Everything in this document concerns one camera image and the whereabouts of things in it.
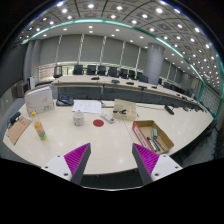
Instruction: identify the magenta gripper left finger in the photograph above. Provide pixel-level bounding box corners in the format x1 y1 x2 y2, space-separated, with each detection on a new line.
42 143 91 185

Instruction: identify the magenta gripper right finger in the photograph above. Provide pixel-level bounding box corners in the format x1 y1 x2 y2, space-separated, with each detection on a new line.
132 143 182 185

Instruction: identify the open cardboard box with tools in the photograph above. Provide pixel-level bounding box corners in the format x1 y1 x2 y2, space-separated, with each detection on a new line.
132 120 174 155

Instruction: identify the white patterned cup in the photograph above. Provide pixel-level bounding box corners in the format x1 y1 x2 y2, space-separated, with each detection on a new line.
73 111 84 126

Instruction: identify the red round coaster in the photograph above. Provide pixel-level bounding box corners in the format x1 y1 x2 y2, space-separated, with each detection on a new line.
93 119 104 127

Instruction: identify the yellow drink bottle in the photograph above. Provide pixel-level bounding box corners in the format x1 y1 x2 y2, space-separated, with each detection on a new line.
31 111 46 140

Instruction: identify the white remote control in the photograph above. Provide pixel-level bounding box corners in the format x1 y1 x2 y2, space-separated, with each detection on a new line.
101 113 115 124

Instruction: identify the white paper sheet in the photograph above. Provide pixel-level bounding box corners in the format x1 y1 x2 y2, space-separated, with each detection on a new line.
72 100 101 114

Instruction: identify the small cardboard box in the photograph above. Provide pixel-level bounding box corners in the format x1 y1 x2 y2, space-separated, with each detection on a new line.
113 99 137 121

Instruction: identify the black desk phone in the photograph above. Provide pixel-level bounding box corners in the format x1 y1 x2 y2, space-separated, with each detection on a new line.
56 97 74 106

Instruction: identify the brown clipboard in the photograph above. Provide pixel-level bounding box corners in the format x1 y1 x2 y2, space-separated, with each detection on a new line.
7 117 31 145

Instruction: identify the white cardboard box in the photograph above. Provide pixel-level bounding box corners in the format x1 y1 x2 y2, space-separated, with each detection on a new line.
25 85 54 114

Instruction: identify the black stapler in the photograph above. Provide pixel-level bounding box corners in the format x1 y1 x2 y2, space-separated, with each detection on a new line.
8 111 21 127

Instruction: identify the long conference desk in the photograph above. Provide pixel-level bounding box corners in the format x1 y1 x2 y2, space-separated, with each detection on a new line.
52 75 204 111

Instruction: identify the grey round column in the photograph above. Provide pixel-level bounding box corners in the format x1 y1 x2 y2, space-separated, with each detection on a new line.
144 43 165 85

